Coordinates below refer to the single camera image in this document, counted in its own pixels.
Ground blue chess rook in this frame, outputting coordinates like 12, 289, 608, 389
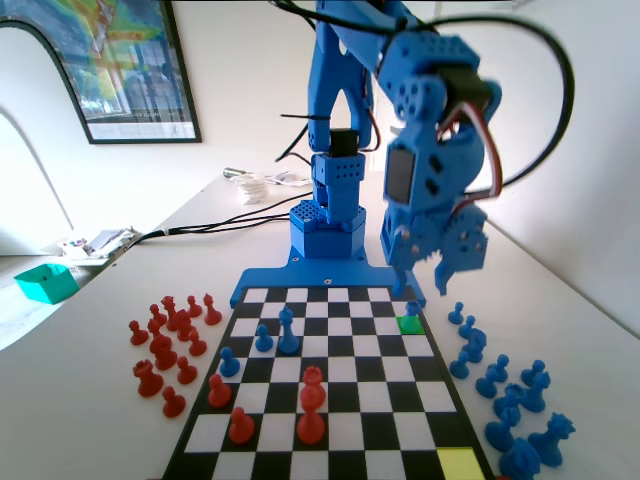
402, 299, 423, 331
498, 437, 545, 480

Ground black white chessboard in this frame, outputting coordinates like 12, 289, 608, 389
162, 284, 496, 480

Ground tall blue board piece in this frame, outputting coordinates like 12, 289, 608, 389
277, 306, 301, 355

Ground red tall piece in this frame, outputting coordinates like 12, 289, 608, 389
301, 365, 326, 407

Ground blue chess queen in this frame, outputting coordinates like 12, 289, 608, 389
527, 412, 577, 469

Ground red chess knight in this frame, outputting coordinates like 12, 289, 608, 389
148, 333, 179, 372
171, 308, 198, 342

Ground printed magazine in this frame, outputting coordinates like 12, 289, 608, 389
264, 169, 315, 188

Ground white stacked items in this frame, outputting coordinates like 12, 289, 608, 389
233, 173, 272, 206

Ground red pawn bottom centre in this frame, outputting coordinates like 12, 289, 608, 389
295, 385, 327, 446

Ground pile of papers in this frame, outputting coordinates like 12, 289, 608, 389
53, 225, 145, 267

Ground black framed colourful poster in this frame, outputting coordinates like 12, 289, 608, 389
0, 0, 204, 146

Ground teal plastic box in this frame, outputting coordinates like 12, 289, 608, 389
13, 262, 80, 306

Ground red white servo wire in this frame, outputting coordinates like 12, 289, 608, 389
438, 99, 505, 204

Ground blue arm base plate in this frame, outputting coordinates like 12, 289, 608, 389
229, 257, 429, 309

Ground black power cable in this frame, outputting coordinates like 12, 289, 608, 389
162, 197, 292, 234
114, 209, 292, 259

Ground thick black camera cable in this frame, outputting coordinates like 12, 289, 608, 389
267, 0, 576, 201

